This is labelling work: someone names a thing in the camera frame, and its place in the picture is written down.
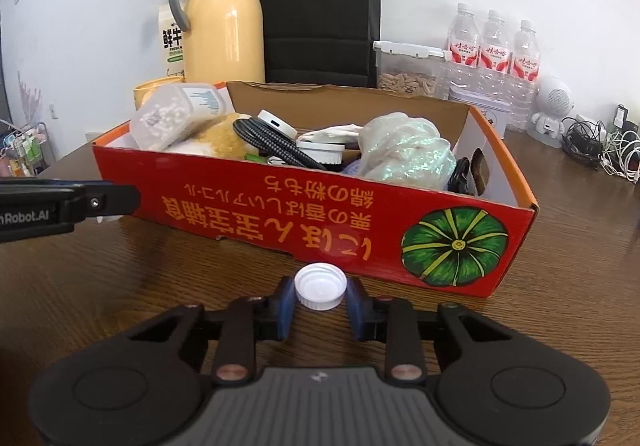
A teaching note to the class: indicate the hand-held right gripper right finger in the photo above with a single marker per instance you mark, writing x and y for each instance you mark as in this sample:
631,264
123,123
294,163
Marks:
355,308

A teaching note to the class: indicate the white robot toy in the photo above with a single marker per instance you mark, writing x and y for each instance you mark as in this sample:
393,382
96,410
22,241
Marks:
551,101

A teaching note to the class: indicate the black power adapter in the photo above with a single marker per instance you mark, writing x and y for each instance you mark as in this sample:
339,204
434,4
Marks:
620,116

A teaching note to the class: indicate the white round jar lid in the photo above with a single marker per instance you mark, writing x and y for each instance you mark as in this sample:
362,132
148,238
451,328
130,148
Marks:
320,154

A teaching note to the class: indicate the purple towel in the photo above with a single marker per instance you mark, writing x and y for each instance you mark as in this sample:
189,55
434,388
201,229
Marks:
351,167

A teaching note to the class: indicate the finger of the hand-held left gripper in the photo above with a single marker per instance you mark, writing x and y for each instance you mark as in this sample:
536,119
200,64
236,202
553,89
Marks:
112,200

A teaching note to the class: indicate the yellow thermos jug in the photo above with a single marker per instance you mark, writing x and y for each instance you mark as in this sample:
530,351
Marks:
225,21

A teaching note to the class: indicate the clear seed container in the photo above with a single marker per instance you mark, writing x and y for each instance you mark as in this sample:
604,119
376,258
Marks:
407,76

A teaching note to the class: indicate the yellow plush toy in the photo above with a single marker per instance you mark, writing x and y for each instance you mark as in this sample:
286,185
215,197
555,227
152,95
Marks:
220,136

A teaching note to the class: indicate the yellow cup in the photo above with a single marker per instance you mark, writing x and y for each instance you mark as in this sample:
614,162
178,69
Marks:
155,89

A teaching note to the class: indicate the white bottle cap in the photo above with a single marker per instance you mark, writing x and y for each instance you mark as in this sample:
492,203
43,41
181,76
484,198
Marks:
320,283

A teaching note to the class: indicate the red cardboard box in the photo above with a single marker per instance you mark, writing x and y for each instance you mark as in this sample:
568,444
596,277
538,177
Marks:
250,206

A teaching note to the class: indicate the white tin box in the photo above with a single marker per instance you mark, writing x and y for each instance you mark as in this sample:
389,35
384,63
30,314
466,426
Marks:
482,114

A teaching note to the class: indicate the black plastic object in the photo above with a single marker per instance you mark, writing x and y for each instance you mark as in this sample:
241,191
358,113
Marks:
460,174

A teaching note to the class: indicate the white wall socket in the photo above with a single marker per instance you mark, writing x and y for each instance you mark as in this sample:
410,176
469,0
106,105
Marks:
53,111

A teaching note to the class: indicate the floral wall sticker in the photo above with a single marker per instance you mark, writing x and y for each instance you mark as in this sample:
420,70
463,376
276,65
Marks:
29,99

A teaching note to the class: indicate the clear pill container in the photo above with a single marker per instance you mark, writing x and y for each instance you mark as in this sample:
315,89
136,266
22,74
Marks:
170,119

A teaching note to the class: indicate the white milk carton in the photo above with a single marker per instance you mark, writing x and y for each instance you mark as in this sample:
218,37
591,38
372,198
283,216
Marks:
172,41

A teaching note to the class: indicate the metal storage rack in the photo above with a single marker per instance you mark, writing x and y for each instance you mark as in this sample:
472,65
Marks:
22,151

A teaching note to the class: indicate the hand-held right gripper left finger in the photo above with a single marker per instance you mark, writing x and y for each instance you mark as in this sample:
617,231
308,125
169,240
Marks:
286,308

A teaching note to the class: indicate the clear water bottle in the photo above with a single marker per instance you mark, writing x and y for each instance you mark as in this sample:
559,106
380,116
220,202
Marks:
526,66
464,51
495,59

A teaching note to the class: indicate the white tissue paper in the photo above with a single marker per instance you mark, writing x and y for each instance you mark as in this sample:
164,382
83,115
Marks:
335,132

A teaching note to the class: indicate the black paper bag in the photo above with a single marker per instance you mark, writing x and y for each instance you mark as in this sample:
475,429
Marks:
320,6

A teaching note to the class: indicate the white crumpled plastic bag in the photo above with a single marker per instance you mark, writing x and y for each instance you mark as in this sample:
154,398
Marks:
405,151

